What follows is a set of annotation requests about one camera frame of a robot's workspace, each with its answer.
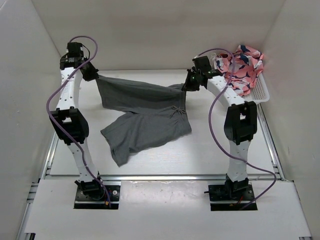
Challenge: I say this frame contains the grey shorts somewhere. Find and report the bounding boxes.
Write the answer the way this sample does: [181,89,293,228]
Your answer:
[96,75,192,167]

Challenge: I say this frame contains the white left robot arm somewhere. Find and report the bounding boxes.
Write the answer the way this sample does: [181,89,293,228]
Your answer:
[48,41,192,202]

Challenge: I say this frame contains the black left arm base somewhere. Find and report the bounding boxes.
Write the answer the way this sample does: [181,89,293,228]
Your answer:
[73,181,121,210]

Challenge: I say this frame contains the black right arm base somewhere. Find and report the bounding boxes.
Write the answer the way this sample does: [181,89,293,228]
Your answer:
[203,184,258,212]

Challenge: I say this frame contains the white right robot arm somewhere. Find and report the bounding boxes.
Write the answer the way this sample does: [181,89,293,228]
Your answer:
[182,56,257,200]

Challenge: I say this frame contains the pink patterned shorts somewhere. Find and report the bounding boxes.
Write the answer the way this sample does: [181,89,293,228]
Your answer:
[212,45,264,97]

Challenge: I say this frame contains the white plastic basket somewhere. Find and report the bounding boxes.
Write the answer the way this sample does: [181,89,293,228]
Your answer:
[213,62,271,104]

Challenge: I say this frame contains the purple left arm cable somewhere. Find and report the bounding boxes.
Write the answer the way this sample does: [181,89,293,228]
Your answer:
[46,36,113,210]

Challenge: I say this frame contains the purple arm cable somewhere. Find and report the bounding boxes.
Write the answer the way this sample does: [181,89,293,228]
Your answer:
[197,47,277,210]
[46,36,113,210]

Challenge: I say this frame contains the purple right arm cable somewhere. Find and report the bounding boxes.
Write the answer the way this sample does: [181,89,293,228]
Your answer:
[197,47,277,210]

